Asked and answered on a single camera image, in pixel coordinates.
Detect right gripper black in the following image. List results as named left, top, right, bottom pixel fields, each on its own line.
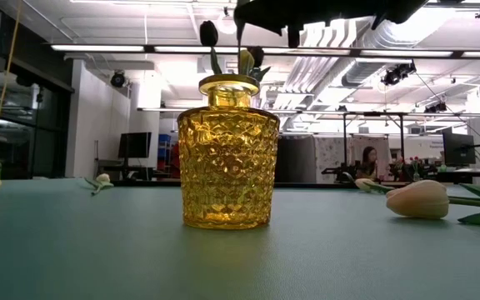
left=234, top=0, right=377, bottom=48

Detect white artificial tulip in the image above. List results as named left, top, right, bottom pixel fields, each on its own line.
left=354, top=177, right=395, bottom=195
left=385, top=178, right=480, bottom=228
left=83, top=172, right=115, bottom=197

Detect yellow glass vase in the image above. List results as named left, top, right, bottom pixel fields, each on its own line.
left=176, top=73, right=282, bottom=231

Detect red background flowers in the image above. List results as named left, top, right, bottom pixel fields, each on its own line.
left=393, top=156, right=427, bottom=183

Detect black ceiling spotlight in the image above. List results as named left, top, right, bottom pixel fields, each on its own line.
left=381, top=61, right=418, bottom=87
left=109, top=70, right=127, bottom=88
left=423, top=102, right=448, bottom=114

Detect black partition panel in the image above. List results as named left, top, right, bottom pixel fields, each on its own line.
left=275, top=135, right=317, bottom=184

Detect white patterned curtain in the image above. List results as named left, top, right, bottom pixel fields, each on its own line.
left=314, top=136, right=391, bottom=183

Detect blue storage bins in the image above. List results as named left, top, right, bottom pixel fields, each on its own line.
left=157, top=132, right=173, bottom=168

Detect red background object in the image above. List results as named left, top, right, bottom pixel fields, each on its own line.
left=168, top=143, right=181, bottom=179

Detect person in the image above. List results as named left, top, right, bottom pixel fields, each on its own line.
left=358, top=145, right=378, bottom=180

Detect black computer monitor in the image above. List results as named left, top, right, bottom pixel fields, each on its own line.
left=442, top=132, right=477, bottom=167
left=117, top=132, right=153, bottom=159

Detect background office desk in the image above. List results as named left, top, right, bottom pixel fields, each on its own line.
left=93, top=157, right=158, bottom=181

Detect background work table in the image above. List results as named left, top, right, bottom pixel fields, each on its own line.
left=431, top=168, right=480, bottom=187

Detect teal table mat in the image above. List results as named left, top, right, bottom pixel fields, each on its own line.
left=0, top=177, right=480, bottom=300

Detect silver ventilation duct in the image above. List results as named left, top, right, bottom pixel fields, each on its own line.
left=339, top=16, right=433, bottom=88

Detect black metal rig frame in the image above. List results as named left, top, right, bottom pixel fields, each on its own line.
left=339, top=111, right=408, bottom=183

